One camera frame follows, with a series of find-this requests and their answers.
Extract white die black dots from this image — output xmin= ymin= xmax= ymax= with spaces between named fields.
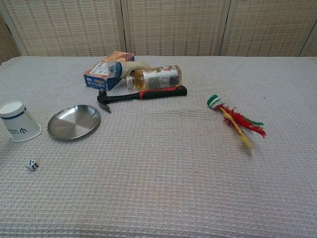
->
xmin=25 ymin=160 xmax=40 ymax=172

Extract white paper cup blue print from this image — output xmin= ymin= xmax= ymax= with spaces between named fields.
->
xmin=0 ymin=100 xmax=42 ymax=142

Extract round metal plate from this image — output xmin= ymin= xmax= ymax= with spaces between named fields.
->
xmin=47 ymin=105 xmax=102 ymax=141

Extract black hammer red grip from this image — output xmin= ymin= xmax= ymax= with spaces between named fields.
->
xmin=97 ymin=85 xmax=188 ymax=114

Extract clear bottle amber drink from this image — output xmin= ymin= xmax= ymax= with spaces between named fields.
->
xmin=126 ymin=65 xmax=182 ymax=91

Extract grey waffle weave tablecloth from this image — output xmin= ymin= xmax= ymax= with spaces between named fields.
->
xmin=0 ymin=56 xmax=317 ymax=238

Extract beige bottle clear cap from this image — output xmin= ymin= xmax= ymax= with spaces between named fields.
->
xmin=106 ymin=60 xmax=151 ymax=80

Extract blue and orange carton box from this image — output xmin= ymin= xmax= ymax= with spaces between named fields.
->
xmin=83 ymin=51 xmax=135 ymax=92

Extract red green yellow feather shuttlecock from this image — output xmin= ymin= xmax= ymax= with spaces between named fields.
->
xmin=207 ymin=95 xmax=267 ymax=149

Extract woven beige folding screen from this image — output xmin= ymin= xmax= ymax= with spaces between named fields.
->
xmin=0 ymin=0 xmax=317 ymax=64

